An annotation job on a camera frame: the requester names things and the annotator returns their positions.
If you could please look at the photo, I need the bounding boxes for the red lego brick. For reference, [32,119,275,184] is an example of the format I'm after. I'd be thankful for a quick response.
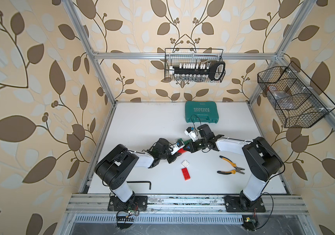
[178,148,187,154]
[182,167,191,181]

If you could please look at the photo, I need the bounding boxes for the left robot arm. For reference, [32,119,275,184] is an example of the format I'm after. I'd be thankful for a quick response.
[95,138,185,204]

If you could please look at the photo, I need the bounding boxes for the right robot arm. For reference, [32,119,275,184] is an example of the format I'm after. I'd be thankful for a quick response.
[184,124,284,207]

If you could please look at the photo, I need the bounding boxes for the white square lego brick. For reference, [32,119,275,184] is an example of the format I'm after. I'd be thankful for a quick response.
[181,160,189,167]

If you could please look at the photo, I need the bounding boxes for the green plastic tool case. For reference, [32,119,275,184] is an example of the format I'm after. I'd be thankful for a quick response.
[185,101,219,123]

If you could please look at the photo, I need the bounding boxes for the black hex key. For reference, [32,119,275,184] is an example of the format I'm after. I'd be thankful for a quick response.
[127,181,152,190]

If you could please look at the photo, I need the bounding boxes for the yellow black pliers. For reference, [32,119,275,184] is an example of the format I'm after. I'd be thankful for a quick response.
[217,155,245,175]

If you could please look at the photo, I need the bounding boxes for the socket bit set holder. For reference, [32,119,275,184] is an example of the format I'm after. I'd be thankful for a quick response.
[165,61,226,83]

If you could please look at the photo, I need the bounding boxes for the plastic bag in basket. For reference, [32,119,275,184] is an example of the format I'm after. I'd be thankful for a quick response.
[268,86,295,110]

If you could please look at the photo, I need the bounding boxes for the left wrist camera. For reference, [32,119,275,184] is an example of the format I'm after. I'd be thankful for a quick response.
[170,142,185,155]

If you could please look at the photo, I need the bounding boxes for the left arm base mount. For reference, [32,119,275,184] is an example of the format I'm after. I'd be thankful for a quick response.
[107,195,148,212]

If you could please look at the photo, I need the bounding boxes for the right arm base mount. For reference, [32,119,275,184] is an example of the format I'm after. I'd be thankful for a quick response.
[224,195,266,213]

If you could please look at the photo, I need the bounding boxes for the black wire basket rear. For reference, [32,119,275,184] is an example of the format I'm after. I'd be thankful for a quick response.
[164,48,226,83]

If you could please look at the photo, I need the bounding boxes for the black wire basket side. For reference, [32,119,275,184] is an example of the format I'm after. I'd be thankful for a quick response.
[257,61,335,128]

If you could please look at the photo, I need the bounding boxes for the aluminium rail front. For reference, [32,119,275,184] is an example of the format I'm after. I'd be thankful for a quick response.
[66,194,309,215]

